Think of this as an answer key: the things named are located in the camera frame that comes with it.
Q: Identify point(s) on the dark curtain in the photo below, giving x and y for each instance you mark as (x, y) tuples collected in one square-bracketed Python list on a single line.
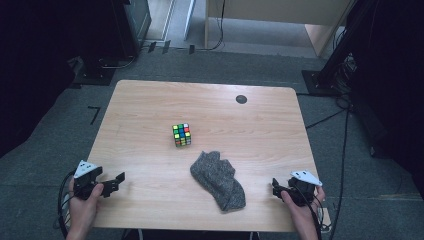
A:
[(393, 83), (33, 66)]

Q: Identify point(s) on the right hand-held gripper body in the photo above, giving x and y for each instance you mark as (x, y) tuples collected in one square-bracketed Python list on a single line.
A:
[(302, 190)]

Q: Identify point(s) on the person's right hand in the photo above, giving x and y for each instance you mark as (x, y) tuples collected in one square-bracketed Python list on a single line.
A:
[(300, 216)]

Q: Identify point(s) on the black stand base plate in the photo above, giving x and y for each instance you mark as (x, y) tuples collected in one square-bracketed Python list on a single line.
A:
[(95, 76)]

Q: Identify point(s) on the black tape corner mark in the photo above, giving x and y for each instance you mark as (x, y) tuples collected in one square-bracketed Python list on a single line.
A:
[(95, 115)]

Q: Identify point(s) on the light wooden desk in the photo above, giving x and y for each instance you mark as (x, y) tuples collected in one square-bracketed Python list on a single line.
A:
[(266, 10)]

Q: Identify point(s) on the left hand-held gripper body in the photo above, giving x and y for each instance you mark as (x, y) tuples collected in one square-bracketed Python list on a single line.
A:
[(85, 182)]

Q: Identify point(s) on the person's left hand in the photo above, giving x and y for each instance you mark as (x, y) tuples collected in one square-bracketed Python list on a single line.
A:
[(83, 210)]

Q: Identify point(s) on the multicoloured puzzle cube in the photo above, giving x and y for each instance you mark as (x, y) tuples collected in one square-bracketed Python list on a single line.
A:
[(181, 135)]

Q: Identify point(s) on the black cabinet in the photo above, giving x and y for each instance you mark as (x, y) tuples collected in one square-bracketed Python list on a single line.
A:
[(130, 26)]

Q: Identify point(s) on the black metal stand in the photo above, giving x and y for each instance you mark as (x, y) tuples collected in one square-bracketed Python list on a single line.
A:
[(336, 50)]

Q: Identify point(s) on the grey fuzzy sock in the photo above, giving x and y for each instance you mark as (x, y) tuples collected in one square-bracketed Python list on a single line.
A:
[(218, 181)]

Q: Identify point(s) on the black round table grommet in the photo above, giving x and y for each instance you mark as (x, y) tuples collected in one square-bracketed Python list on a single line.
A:
[(241, 99)]

